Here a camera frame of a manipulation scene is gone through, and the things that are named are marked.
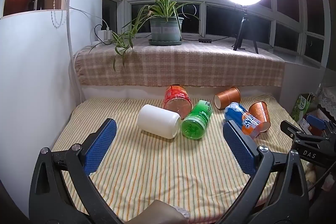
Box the white plastic cup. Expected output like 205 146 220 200
137 104 182 139

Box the white lace cloth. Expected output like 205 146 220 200
318 86 336 116

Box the dark bottle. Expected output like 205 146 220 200
31 0 46 11

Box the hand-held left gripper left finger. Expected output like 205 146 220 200
28 118 125 224

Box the copper paper cup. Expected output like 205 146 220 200
214 87 241 110
248 101 271 133

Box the blue and orange printed cup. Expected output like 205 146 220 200
224 102 263 139

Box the white window frame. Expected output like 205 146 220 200
102 0 332 67

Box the white pipe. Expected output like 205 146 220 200
65 0 84 107

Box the red plastic bottle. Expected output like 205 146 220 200
163 84 192 120

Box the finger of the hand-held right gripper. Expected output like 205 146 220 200
280 120 306 142
306 114 336 136

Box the green plastic bottle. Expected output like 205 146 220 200
181 100 213 140

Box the black tripod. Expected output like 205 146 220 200
232 7 259 55

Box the brown grey cloth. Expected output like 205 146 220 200
123 199 190 224

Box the green printed box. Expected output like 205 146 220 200
291 93 316 123

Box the green pot saucer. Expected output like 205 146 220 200
148 39 184 46

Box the white power strip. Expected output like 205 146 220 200
91 40 117 46

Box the black cable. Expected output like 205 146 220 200
181 5 238 47

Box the spider plant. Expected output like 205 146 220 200
89 0 201 72

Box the grey-green plant pot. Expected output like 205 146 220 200
149 16 184 42

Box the yellow striped cloth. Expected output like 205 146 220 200
51 95 310 223

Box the checkered fringed blanket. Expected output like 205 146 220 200
72 43 285 88

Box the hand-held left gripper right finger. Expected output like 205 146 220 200
215 120 314 224

